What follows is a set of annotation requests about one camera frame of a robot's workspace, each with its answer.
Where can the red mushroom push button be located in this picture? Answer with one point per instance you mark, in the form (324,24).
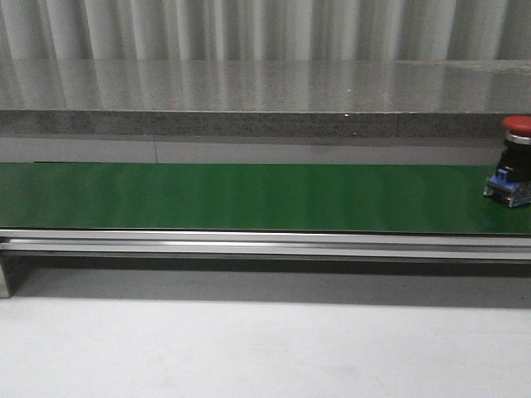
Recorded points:
(510,182)

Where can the green conveyor belt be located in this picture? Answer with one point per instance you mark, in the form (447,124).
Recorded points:
(277,197)

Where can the grey granite ledge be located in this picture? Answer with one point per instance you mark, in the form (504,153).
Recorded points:
(345,101)

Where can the white pleated curtain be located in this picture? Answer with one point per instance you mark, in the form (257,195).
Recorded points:
(266,30)

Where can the aluminium conveyor frame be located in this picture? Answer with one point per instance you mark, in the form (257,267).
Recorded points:
(483,271)

